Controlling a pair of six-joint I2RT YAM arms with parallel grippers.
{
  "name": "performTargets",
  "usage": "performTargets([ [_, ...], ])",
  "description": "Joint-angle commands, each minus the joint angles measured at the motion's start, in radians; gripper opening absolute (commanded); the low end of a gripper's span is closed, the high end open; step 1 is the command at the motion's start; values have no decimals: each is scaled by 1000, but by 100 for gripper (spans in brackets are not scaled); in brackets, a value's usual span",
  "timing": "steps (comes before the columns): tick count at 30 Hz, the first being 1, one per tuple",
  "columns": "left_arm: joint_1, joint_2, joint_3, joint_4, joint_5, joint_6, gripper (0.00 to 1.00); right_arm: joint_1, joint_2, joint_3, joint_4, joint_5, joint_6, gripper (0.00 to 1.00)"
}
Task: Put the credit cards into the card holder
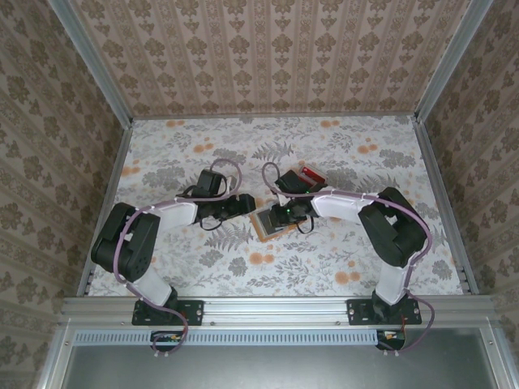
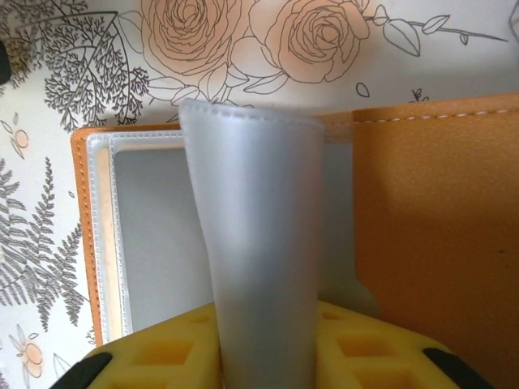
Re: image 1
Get orange card holder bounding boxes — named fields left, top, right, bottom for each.
left=249, top=208, right=300, bottom=244

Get clear acrylic card box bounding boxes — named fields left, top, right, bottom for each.
left=297, top=163, right=328, bottom=186

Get left small wiring connector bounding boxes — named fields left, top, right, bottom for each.
left=150, top=330, right=184, bottom=353

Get small wiring connector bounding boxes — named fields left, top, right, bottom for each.
left=375, top=328, right=407, bottom=350
left=150, top=330, right=184, bottom=353

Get grey metal cabinet top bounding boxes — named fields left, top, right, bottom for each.
left=36, top=319, right=519, bottom=389

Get right small wiring connector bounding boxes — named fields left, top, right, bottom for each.
left=375, top=328, right=407, bottom=350

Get aluminium back rail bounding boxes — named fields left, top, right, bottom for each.
left=131, top=113, right=418, bottom=122

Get aluminium front frame beam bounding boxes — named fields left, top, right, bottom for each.
left=60, top=295, right=500, bottom=326

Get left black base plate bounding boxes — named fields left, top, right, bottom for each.
left=131, top=298, right=204, bottom=327

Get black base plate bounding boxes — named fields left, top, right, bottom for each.
left=131, top=298, right=204, bottom=327
left=347, top=298, right=422, bottom=327

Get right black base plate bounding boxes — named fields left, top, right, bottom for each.
left=347, top=298, right=422, bottom=327

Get left aluminium side rail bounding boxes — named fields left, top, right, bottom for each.
left=76, top=121, right=135, bottom=297

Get aluminium side rail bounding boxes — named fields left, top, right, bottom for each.
left=413, top=117, right=479, bottom=296
left=76, top=121, right=135, bottom=297

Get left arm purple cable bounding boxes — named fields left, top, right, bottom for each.
left=114, top=158, right=243, bottom=360

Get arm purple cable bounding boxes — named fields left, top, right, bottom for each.
left=114, top=158, right=243, bottom=360
left=262, top=161, right=435, bottom=357

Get grey slotted cable duct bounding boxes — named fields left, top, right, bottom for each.
left=75, top=328, right=377, bottom=346

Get right aluminium side rail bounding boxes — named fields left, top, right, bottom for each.
left=413, top=117, right=479, bottom=296

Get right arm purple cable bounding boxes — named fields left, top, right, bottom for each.
left=262, top=161, right=435, bottom=357

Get left aluminium corner post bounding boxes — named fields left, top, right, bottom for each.
left=48, top=0, right=135, bottom=126

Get aluminium corner post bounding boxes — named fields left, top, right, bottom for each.
left=48, top=0, right=135, bottom=126
left=413, top=0, right=495, bottom=122

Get right aluminium corner post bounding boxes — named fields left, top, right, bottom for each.
left=413, top=0, right=495, bottom=122

